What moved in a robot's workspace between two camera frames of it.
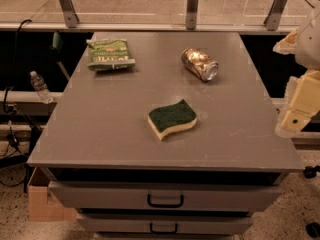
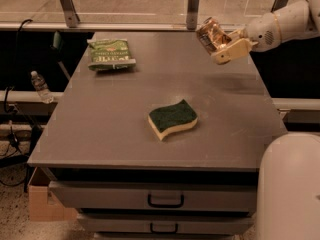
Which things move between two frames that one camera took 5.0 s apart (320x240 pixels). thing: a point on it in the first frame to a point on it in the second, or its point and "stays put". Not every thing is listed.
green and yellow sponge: x=171 y=117 stays put
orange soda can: x=200 y=64 to x=211 y=35
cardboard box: x=42 y=205 stays put
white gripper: x=309 y=47 to x=261 y=31
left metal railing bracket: x=70 y=17 stays put
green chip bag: x=109 y=54 stays put
